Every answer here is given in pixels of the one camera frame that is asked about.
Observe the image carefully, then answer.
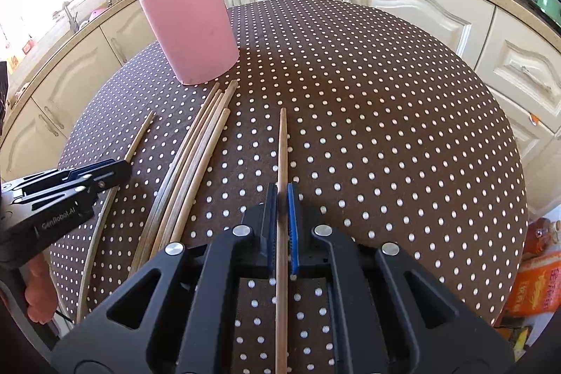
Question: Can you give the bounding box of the steel faucet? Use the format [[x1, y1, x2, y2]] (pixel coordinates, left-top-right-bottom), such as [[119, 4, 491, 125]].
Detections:
[[61, 1, 88, 30]]

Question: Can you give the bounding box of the person's left hand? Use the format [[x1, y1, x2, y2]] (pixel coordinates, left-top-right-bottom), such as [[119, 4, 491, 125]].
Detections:
[[24, 256, 59, 324]]

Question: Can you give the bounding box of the pink cup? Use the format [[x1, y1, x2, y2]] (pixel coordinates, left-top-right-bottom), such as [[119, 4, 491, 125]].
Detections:
[[139, 0, 241, 86]]

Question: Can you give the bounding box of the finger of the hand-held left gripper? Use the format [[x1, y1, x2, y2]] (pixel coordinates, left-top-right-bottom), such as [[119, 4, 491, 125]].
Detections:
[[2, 160, 115, 194], [13, 161, 133, 221]]

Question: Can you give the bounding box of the orange printed bag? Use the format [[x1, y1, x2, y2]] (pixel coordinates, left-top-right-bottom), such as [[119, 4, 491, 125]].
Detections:
[[504, 218, 561, 318]]

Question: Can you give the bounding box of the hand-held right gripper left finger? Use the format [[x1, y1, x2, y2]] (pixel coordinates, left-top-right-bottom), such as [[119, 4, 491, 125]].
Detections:
[[50, 182, 281, 374]]

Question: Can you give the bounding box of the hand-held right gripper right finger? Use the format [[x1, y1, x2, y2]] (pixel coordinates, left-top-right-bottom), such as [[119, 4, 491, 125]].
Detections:
[[287, 182, 514, 374]]

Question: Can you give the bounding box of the wooden chopstick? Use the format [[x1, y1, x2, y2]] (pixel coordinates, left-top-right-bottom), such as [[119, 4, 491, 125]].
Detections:
[[169, 108, 231, 245], [129, 82, 221, 276], [140, 91, 225, 267], [151, 80, 239, 258], [75, 110, 157, 324], [275, 108, 290, 374]]

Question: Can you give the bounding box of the brown polka dot tablecloth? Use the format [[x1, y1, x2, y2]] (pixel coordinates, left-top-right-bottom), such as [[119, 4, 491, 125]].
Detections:
[[49, 0, 529, 374]]

